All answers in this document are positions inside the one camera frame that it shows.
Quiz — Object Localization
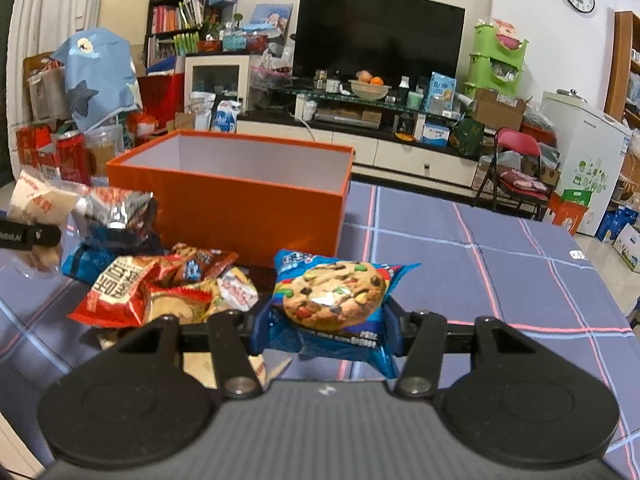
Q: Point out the blue snack packet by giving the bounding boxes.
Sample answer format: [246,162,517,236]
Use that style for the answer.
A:
[62,243,117,285]

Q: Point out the white tv stand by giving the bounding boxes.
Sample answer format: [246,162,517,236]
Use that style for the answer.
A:
[238,114,477,197]

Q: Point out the red folding chair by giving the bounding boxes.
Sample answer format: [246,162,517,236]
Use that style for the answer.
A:
[472,128,552,221]

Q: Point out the blue star cloth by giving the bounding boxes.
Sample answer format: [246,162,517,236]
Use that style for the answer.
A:
[52,27,142,133]

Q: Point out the blue candy cookie packet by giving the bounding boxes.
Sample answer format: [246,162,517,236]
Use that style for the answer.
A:
[269,249,418,379]

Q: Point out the dark bookshelf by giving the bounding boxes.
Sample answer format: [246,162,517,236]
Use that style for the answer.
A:
[143,0,207,68]

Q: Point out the clear plastic jar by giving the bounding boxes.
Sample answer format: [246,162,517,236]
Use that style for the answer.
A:
[85,125,125,178]

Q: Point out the fruit bowl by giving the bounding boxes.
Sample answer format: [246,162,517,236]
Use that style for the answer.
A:
[349,70,390,101]

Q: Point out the red white carton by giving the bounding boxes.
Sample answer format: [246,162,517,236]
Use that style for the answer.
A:
[16,125,60,180]

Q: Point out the cream gourd biscuit bag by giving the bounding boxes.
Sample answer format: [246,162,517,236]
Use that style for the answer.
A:
[6,170,80,273]

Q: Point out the orange storage box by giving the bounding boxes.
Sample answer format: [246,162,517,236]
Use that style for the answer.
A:
[107,130,354,268]

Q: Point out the white chest freezer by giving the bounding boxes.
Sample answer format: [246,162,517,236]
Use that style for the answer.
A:
[541,92,631,236]

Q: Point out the red white snack bag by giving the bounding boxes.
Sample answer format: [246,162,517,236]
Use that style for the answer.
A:
[67,255,182,328]

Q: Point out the silver black snack bag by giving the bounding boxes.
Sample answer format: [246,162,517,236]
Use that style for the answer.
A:
[72,186,157,250]

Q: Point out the black television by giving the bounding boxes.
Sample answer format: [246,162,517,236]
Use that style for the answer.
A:
[293,0,465,86]

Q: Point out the white round cake packet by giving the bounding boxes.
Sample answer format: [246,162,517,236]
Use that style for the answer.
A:
[210,266,258,313]

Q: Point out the dark small snack packet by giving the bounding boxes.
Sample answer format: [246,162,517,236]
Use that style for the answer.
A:
[170,243,239,286]

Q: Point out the green stacked bins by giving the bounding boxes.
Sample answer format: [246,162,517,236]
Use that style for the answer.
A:
[462,18,528,98]

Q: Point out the blue plaid tablecloth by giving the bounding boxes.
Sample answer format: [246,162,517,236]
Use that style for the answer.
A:
[1,183,639,479]

